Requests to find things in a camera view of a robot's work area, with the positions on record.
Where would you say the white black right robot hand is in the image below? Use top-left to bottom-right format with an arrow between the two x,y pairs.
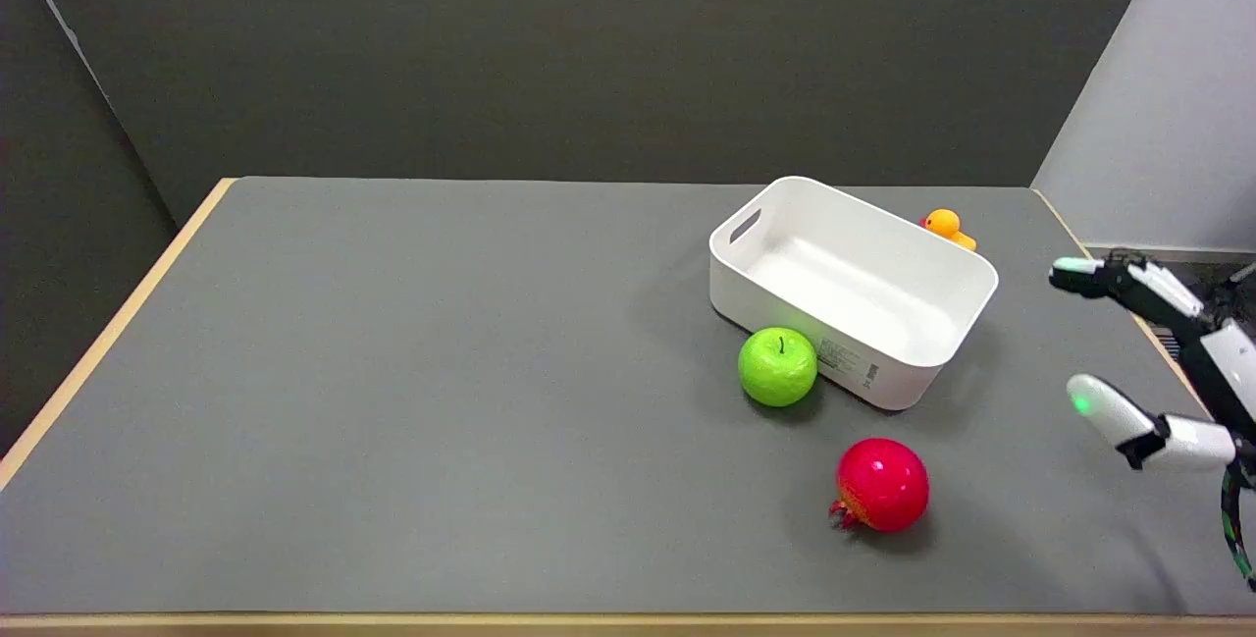
1048,253 -> 1256,473

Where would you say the green apple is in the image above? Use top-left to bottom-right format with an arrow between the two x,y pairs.
737,326 -> 819,409

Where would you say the white plastic storage bin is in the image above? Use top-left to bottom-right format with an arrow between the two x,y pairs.
708,176 -> 1000,412

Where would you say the red pomegranate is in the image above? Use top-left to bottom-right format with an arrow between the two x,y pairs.
828,437 -> 931,534

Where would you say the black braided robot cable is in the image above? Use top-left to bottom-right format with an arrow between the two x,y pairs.
1220,464 -> 1256,593

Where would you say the yellow rubber duck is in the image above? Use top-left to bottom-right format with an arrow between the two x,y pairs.
920,209 -> 978,252

